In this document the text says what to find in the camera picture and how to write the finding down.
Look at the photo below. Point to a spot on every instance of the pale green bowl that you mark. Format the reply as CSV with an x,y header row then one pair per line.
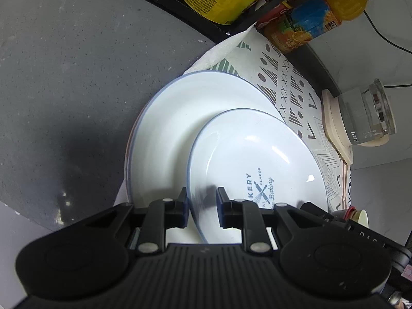
x,y
362,218

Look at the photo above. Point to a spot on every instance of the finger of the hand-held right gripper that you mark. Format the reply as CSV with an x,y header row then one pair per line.
x,y
313,209

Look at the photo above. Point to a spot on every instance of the white deep plate crossed print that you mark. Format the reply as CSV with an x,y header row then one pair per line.
x,y
257,154

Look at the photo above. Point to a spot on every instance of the cream kettle base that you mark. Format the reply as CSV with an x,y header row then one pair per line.
x,y
331,125

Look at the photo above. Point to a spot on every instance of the red rimmed bowl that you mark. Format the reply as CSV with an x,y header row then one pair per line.
x,y
341,214

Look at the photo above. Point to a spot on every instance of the orange juice bottle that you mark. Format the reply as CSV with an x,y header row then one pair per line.
x,y
315,16

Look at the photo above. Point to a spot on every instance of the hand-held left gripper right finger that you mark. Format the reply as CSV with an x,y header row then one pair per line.
x,y
221,209

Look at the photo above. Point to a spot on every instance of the white plate script print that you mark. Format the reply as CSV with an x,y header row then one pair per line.
x,y
173,125

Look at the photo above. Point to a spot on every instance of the patterned table mat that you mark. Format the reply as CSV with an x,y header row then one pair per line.
x,y
289,80

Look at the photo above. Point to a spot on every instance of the black storage rack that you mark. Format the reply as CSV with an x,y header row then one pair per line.
x,y
199,22

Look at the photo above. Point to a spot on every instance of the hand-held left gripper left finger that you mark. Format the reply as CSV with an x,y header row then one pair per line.
x,y
184,209

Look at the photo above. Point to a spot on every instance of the white towel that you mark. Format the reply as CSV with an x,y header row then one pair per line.
x,y
222,54

